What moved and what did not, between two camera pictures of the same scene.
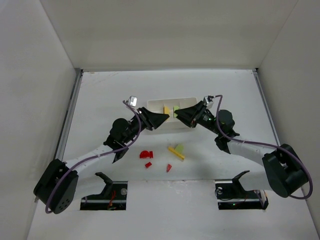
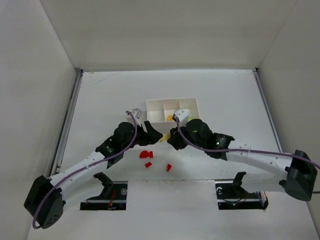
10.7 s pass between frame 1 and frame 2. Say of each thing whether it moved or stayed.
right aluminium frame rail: stayed
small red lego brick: stayed
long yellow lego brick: moved
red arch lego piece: stayed
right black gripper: moved
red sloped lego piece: stayed
